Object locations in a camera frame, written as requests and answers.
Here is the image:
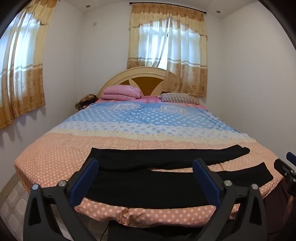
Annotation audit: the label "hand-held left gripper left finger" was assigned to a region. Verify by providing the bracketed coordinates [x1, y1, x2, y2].
[23, 158, 109, 241]

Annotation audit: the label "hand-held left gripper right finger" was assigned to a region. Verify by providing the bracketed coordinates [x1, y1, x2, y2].
[192, 158, 269, 241]

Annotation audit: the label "black pants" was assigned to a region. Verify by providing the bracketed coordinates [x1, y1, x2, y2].
[85, 144, 274, 206]

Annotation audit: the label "dark maroon cloth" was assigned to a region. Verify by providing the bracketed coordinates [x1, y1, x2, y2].
[264, 179, 292, 223]

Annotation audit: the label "polka dot bedspread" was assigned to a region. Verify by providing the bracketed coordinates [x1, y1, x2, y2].
[14, 97, 287, 229]

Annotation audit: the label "brown patterned cloth bundle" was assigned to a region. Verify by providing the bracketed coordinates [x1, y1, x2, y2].
[74, 93, 99, 110]

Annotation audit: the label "striped pillow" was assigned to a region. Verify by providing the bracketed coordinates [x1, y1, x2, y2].
[159, 93, 200, 105]

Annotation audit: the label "pink folded blanket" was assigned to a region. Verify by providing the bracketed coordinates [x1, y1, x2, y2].
[101, 85, 142, 102]

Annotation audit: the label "beige floral curtain on rod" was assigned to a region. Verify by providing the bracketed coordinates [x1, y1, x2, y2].
[127, 3, 208, 97]

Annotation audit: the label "cream wooden headboard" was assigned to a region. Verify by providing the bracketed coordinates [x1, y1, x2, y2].
[97, 66, 170, 98]

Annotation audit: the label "wide beige floral curtain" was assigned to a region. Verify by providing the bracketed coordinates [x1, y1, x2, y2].
[0, 0, 57, 130]

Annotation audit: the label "dark curtain rod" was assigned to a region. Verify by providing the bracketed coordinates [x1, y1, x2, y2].
[129, 2, 206, 14]

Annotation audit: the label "black cable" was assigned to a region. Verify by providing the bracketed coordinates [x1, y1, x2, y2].
[100, 222, 110, 241]

